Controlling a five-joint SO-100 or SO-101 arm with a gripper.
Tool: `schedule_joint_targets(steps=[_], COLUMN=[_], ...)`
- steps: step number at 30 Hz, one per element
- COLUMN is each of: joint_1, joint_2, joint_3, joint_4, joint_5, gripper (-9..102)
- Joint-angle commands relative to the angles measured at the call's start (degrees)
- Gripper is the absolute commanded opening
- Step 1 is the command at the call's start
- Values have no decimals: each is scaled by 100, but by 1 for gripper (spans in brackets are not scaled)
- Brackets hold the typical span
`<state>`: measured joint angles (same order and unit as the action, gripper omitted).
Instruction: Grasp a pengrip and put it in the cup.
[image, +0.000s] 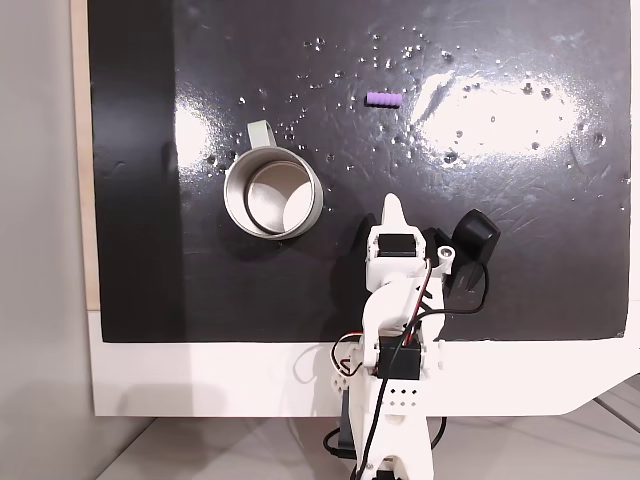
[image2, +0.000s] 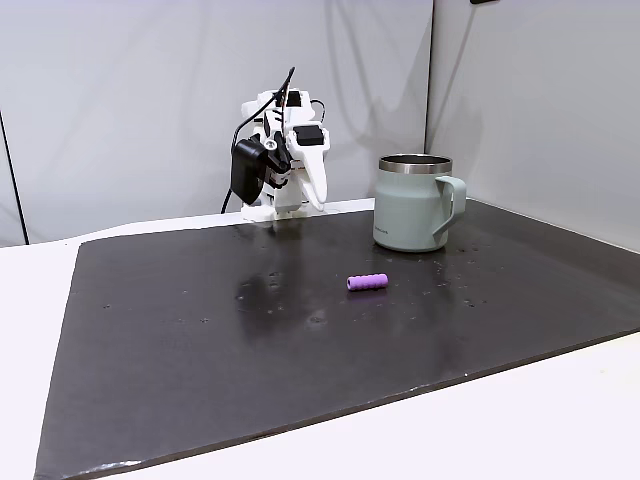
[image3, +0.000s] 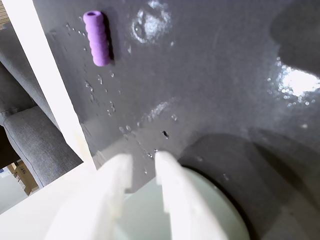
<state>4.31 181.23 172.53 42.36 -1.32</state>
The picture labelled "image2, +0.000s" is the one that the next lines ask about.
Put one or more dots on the purple ribbed pen grip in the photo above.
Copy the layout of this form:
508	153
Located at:
367	282

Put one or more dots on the pale green steel mug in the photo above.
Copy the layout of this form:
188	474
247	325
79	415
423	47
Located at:
410	210

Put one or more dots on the black table mat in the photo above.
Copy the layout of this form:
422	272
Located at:
200	350

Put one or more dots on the thin black pole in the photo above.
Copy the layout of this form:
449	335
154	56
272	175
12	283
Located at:
14	180

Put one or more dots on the black oval camera box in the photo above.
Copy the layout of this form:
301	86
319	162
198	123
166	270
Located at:
247	170

